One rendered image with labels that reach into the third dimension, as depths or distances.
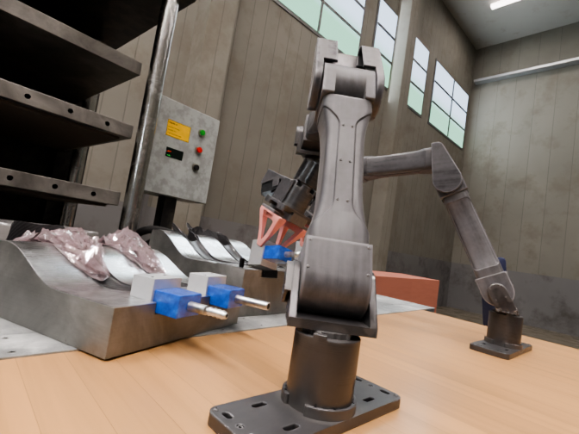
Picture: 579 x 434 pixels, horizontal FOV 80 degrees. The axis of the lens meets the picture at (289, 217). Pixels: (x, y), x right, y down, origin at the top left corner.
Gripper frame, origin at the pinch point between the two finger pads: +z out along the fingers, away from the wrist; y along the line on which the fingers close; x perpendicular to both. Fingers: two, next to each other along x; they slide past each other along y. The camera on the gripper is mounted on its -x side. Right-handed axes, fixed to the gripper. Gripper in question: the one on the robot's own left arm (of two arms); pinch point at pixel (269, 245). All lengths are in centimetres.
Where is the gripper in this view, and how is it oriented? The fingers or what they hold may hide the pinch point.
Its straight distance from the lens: 73.2
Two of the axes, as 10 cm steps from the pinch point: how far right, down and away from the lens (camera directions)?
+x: 6.0, 3.8, -7.0
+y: -6.2, -3.4, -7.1
